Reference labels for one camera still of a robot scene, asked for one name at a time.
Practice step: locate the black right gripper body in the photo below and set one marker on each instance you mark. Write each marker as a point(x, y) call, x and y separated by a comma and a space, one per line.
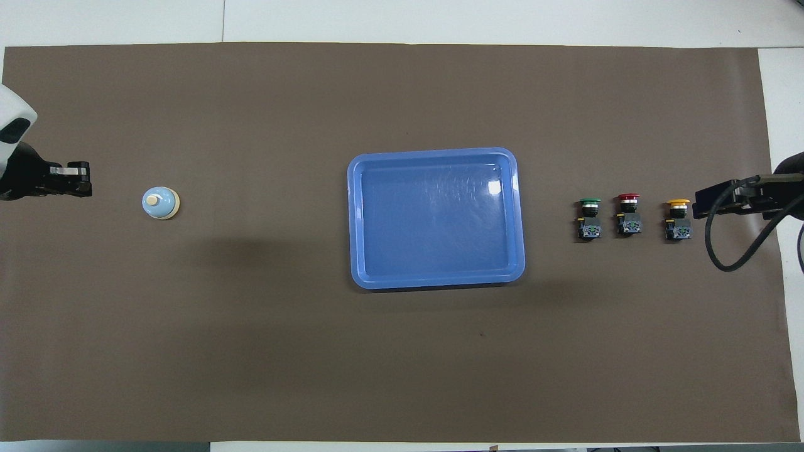
point(788, 191)

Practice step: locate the blue plastic tray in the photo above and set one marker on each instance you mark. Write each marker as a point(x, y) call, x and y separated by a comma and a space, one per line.
point(433, 220)

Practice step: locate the light blue desk bell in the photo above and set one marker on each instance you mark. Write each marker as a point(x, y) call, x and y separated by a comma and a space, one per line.
point(164, 207)

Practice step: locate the red mushroom push button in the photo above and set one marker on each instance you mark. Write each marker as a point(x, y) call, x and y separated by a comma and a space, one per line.
point(628, 224)

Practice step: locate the brown table mat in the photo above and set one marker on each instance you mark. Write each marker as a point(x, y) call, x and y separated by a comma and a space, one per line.
point(251, 351)

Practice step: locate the yellow mushroom push button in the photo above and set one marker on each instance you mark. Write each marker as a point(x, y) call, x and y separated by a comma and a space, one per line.
point(678, 230)

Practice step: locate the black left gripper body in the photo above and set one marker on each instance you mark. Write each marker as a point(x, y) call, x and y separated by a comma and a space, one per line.
point(28, 179)

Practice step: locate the green mushroom push button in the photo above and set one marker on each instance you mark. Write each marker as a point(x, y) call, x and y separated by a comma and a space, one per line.
point(589, 230)

